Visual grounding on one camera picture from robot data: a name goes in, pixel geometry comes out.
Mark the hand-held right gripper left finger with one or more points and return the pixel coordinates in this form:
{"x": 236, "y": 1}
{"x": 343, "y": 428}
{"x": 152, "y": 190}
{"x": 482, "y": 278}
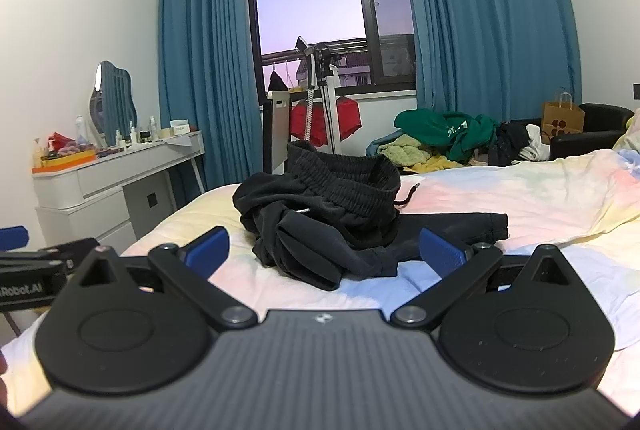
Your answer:
{"x": 210, "y": 249}

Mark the brown paper bag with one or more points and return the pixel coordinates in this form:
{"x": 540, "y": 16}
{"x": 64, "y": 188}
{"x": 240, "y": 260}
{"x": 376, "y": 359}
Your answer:
{"x": 562, "y": 120}

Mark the black clothes pile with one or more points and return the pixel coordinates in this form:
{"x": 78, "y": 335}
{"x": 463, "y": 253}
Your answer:
{"x": 507, "y": 142}

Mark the black framed window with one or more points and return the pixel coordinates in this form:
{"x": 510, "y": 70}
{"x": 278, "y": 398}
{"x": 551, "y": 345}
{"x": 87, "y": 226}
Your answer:
{"x": 310, "y": 5}

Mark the wavy framed vanity mirror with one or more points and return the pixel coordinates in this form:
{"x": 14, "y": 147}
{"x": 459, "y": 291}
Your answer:
{"x": 116, "y": 102}

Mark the black wall switch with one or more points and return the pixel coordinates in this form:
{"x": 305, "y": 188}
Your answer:
{"x": 636, "y": 91}

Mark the orange tray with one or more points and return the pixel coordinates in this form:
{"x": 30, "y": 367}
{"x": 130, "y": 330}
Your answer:
{"x": 65, "y": 161}

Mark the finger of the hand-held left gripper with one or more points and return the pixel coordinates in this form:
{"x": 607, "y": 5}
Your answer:
{"x": 10, "y": 237}
{"x": 55, "y": 255}

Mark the red garment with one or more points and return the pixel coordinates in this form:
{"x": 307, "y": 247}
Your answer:
{"x": 350, "y": 117}

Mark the row of small cosmetic bottles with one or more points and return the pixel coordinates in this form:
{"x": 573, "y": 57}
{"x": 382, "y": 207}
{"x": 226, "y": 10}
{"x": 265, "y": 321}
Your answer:
{"x": 134, "y": 135}

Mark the white dressing table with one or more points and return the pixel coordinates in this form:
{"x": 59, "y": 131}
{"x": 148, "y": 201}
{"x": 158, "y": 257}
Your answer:
{"x": 100, "y": 190}

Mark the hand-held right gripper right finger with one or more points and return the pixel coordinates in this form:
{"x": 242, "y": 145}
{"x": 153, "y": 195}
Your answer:
{"x": 442, "y": 254}

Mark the white garment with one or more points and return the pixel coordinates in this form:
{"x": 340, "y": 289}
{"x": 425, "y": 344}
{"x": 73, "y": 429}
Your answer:
{"x": 535, "y": 145}

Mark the light green towel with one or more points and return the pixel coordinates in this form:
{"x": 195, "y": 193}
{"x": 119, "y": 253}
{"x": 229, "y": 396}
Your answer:
{"x": 402, "y": 152}

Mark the garment steamer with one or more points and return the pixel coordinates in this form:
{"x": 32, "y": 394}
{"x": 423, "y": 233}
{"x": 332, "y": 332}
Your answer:
{"x": 327, "y": 100}

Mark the white black-edged panel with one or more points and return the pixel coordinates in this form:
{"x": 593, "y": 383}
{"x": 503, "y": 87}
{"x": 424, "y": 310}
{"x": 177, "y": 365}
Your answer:
{"x": 280, "y": 135}

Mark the green hoodie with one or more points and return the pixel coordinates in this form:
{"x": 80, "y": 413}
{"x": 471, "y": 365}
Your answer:
{"x": 440, "y": 130}

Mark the black sofa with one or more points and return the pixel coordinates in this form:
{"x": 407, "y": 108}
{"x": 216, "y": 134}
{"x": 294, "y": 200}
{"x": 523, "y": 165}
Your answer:
{"x": 600, "y": 130}

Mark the black hanging garment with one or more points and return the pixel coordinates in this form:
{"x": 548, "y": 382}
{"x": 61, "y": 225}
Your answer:
{"x": 277, "y": 82}

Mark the white spray bottle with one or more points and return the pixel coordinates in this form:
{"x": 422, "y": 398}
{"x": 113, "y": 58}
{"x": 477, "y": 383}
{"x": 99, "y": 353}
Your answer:
{"x": 81, "y": 130}

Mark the white tissue box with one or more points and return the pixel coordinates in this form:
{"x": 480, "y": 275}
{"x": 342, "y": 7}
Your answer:
{"x": 180, "y": 129}

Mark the blue curtain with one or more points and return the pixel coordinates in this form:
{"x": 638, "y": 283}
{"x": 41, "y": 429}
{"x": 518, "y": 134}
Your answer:
{"x": 210, "y": 60}
{"x": 490, "y": 10}

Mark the pastel tie-dye duvet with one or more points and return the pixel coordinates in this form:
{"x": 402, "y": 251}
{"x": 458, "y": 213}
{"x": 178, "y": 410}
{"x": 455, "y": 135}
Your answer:
{"x": 525, "y": 190}

